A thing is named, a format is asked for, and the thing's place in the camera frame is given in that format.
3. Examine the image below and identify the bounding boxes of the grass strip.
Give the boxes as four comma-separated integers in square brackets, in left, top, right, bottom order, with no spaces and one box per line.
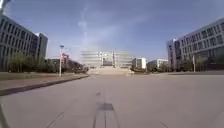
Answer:
[0,71,81,81]

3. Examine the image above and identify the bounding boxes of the reddish side path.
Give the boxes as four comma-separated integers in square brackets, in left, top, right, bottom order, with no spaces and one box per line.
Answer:
[0,75,86,92]

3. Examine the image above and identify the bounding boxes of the trees by office building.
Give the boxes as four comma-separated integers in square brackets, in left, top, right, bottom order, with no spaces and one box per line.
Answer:
[149,53,224,73]

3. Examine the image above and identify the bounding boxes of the pale pole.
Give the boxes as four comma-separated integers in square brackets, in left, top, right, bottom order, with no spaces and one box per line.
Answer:
[192,54,197,73]

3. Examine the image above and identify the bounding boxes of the dark raised kerb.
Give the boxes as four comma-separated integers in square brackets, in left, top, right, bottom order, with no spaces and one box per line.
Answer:
[0,75,90,97]

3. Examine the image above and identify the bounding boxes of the wide pale stairway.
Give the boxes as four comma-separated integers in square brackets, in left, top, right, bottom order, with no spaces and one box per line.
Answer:
[86,67,133,76]

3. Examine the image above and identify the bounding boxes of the row of green trees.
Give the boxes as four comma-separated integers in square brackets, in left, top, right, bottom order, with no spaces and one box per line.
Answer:
[0,51,88,74]

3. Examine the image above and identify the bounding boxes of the white lamp pole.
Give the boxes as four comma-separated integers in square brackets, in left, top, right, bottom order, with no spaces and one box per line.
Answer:
[58,44,65,78]

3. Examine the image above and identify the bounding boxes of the grey paved plaza ground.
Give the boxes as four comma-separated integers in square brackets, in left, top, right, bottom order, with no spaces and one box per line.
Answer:
[0,73,224,128]

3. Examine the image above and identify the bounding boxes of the low pale building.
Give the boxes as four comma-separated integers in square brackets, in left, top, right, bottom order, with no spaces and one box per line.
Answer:
[147,58,169,70]

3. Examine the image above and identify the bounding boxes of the small white building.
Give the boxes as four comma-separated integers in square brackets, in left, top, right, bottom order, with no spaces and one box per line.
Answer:
[131,57,148,70]

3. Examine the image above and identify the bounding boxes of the pale glass building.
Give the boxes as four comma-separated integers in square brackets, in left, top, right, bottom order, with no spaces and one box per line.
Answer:
[79,50,134,69]

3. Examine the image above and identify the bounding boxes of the long grey office building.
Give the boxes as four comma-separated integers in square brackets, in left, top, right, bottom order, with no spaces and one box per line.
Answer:
[166,17,224,71]

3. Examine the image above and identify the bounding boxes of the large grey gridded building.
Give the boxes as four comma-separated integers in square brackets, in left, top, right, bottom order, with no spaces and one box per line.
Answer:
[0,13,49,72]

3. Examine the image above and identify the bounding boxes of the low brown building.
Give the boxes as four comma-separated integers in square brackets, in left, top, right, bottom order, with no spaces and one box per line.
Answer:
[46,53,84,73]

